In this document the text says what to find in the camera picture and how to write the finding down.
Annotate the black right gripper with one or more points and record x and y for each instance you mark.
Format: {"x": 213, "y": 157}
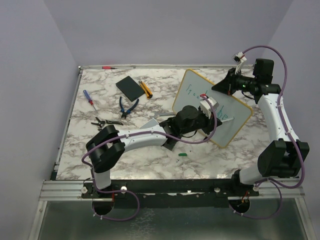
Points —
{"x": 227, "y": 85}

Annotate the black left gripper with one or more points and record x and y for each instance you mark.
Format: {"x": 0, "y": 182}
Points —
{"x": 209, "y": 123}

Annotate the yellow framed whiteboard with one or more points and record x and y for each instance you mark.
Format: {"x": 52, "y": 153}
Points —
{"x": 233, "y": 112}

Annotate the white green whiteboard marker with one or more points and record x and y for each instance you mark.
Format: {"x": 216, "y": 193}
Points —
{"x": 227, "y": 120}

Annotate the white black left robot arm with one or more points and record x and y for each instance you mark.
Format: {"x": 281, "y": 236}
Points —
{"x": 106, "y": 147}

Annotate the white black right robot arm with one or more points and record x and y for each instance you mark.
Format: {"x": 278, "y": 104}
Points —
{"x": 284, "y": 156}

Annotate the large dark grey foam block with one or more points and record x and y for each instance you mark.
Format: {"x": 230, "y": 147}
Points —
{"x": 170, "y": 143}

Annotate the silver open-end wrench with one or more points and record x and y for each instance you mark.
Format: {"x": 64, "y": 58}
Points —
{"x": 156, "y": 114}

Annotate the white grey rectangular eraser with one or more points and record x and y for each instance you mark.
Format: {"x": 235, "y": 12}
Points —
{"x": 150, "y": 124}

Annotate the yellow black utility knife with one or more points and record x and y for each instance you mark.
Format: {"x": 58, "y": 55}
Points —
{"x": 147, "y": 91}

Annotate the small dark grey foam block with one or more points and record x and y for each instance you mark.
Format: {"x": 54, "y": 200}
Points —
{"x": 130, "y": 88}

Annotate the blue red screwdriver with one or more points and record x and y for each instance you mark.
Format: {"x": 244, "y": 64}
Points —
{"x": 89, "y": 99}

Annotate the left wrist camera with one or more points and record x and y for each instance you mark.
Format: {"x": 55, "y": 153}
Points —
{"x": 207, "y": 105}

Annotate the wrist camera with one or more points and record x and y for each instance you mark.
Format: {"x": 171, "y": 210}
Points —
{"x": 207, "y": 105}
{"x": 240, "y": 60}

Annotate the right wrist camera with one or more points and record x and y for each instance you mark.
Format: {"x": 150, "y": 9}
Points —
{"x": 240, "y": 60}

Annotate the blue handled pliers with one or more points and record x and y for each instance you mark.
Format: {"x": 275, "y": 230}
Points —
{"x": 126, "y": 111}

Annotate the black front mounting rail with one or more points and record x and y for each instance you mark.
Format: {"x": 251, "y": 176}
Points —
{"x": 172, "y": 193}

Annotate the red marker on rail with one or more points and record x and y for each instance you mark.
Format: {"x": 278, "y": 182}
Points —
{"x": 108, "y": 68}

